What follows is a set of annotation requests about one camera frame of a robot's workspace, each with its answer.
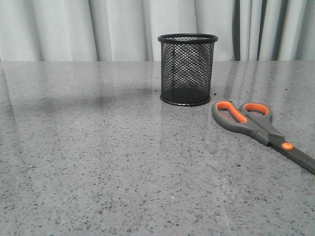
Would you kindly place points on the grey orange scissors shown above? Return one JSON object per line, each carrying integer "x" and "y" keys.
{"x": 255, "y": 120}

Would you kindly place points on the black mesh pen holder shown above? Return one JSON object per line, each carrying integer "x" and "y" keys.
{"x": 186, "y": 68}

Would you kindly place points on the light grey curtain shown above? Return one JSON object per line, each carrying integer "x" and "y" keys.
{"x": 127, "y": 30}

